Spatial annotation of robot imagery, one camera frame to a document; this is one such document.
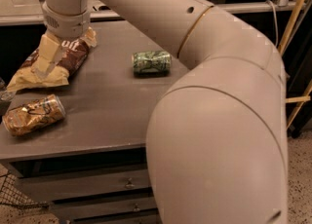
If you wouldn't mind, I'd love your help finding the green soda can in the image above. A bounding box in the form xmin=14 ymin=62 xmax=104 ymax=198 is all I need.
xmin=132 ymin=51 xmax=172 ymax=74

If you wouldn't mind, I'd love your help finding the wooden easel frame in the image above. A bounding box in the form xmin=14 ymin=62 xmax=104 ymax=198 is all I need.
xmin=279 ymin=0 xmax=312 ymax=131

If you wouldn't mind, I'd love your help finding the middle grey drawer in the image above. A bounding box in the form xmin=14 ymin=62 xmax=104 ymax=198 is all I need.
xmin=51 ymin=197 xmax=156 ymax=220

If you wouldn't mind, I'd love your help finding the grey drawer cabinet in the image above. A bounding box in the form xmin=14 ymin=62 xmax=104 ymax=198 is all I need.
xmin=0 ymin=20 xmax=187 ymax=224

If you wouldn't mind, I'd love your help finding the white cable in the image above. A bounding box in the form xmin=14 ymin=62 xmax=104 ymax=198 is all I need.
xmin=265 ymin=0 xmax=280 ymax=48

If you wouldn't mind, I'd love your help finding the top grey drawer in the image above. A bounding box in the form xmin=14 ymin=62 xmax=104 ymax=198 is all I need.
xmin=16 ymin=169 xmax=150 ymax=202

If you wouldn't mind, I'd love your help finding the grey metal railing frame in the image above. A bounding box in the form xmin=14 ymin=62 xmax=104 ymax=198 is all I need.
xmin=0 ymin=0 xmax=295 ymax=26

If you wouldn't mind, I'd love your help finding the crushed gold soda can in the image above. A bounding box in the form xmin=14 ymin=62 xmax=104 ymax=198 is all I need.
xmin=2 ymin=94 xmax=65 ymax=136

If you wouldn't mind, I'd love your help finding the wire mesh basket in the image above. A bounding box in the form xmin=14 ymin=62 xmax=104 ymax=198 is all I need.
xmin=0 ymin=172 xmax=49 ymax=209

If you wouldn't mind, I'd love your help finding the bottom grey drawer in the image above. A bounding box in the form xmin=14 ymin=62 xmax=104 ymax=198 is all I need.
xmin=73 ymin=211 xmax=162 ymax=224

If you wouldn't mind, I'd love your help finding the grey drawer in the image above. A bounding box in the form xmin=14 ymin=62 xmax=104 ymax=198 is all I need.
xmin=16 ymin=169 xmax=150 ymax=202
xmin=51 ymin=197 xmax=156 ymax=220
xmin=73 ymin=211 xmax=162 ymax=224

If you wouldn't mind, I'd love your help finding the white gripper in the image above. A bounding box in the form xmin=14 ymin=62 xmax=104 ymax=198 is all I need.
xmin=36 ymin=3 xmax=90 ymax=76

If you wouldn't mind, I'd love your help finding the brown and yellow chip bag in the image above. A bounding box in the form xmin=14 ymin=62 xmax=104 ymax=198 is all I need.
xmin=7 ymin=27 xmax=97 ymax=92

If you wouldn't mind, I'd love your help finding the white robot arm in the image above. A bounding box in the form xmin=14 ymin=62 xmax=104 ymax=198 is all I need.
xmin=43 ymin=0 xmax=288 ymax=224

